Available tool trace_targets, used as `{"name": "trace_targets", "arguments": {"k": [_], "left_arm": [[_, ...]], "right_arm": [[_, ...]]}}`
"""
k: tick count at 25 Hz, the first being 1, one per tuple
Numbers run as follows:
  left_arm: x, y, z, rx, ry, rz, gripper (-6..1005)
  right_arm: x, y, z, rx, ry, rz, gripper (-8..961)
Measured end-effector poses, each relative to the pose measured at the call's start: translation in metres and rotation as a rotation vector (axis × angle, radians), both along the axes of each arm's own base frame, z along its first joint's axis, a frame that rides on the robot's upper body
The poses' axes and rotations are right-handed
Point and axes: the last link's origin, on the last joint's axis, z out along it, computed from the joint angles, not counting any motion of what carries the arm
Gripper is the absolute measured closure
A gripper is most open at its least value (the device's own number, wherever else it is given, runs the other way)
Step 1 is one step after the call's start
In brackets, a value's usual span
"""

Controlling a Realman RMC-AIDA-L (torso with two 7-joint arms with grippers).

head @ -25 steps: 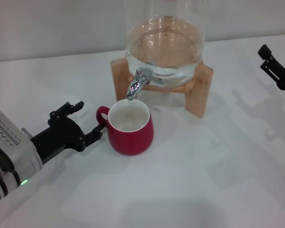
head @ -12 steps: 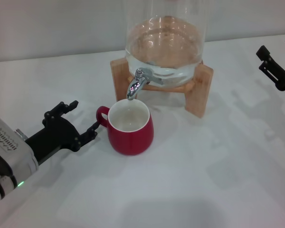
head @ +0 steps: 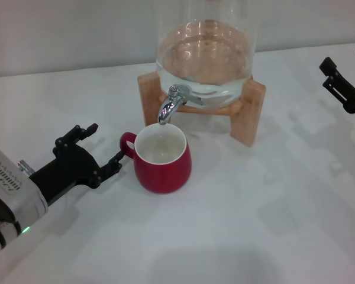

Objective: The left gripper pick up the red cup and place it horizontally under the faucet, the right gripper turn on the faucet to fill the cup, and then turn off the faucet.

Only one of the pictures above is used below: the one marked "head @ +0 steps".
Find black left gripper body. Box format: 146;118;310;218
28;143;99;207

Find red ceramic cup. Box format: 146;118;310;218
119;123;192;195

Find chrome faucet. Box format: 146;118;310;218
157;85;204;127

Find wooden dispenser stand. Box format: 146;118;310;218
137;72;266;147

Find glass water dispenser jar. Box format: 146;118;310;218
153;0;260;108

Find metal cable connector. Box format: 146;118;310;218
17;159;35;176

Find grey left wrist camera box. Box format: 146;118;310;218
0;140;48;222

